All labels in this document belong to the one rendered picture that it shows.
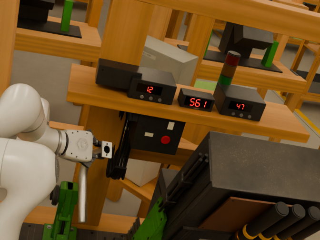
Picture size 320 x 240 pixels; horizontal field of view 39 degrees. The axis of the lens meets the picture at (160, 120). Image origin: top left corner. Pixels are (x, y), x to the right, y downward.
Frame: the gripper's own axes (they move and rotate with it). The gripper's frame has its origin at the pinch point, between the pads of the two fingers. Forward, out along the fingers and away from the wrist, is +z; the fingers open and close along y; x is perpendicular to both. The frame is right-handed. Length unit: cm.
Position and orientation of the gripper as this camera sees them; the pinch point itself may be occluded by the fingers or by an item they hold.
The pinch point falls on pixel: (101, 150)
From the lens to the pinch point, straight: 152.8
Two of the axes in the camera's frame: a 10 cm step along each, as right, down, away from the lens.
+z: 7.3, 1.9, 6.5
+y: -0.1, -9.6, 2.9
